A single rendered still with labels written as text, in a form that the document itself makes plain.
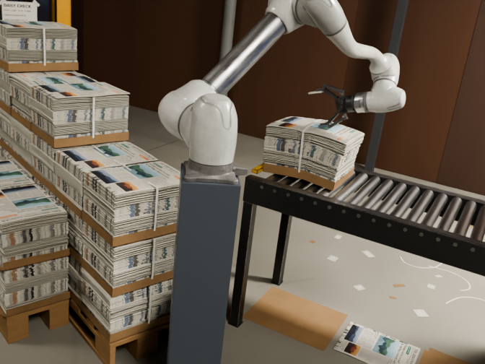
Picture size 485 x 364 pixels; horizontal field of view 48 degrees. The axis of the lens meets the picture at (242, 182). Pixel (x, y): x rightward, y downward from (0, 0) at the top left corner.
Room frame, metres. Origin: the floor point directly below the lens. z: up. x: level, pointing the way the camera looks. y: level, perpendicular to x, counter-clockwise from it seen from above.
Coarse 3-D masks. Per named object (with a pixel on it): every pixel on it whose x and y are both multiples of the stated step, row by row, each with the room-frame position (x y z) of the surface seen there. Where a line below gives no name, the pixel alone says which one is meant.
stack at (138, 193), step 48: (48, 144) 2.38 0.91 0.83; (96, 144) 2.47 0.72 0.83; (48, 192) 2.39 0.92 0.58; (96, 192) 2.01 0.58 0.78; (144, 192) 1.98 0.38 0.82; (96, 240) 2.01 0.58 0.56; (144, 240) 1.99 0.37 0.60; (96, 288) 1.99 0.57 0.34; (144, 288) 2.00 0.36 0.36; (96, 336) 1.99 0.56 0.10; (144, 336) 2.00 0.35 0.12
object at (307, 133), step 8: (320, 120) 2.61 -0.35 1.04; (304, 128) 2.42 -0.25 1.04; (312, 128) 2.44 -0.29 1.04; (320, 128) 2.45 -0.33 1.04; (304, 136) 2.36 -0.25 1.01; (296, 144) 2.37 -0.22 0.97; (304, 144) 2.36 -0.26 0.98; (296, 152) 2.37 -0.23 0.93; (304, 152) 2.35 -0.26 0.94; (296, 160) 2.36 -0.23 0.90; (304, 160) 2.35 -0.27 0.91; (296, 168) 2.36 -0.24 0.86; (304, 168) 2.35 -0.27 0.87
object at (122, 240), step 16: (96, 224) 2.00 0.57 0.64; (176, 224) 2.08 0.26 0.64; (112, 240) 1.89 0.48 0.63; (128, 240) 1.94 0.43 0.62; (80, 256) 2.11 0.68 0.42; (96, 272) 1.99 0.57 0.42; (128, 288) 1.94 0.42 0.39; (80, 304) 2.11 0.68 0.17; (96, 320) 1.99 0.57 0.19; (160, 320) 2.06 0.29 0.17; (112, 336) 1.90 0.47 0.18; (128, 336) 1.95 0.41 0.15
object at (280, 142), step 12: (288, 120) 2.57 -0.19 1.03; (300, 120) 2.59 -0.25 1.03; (312, 120) 2.60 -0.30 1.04; (276, 132) 2.42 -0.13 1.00; (288, 132) 2.39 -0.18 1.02; (264, 144) 2.44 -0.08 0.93; (276, 144) 2.41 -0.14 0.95; (288, 144) 2.39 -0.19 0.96; (264, 156) 2.43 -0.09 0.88; (276, 156) 2.40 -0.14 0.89; (288, 156) 2.38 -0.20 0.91
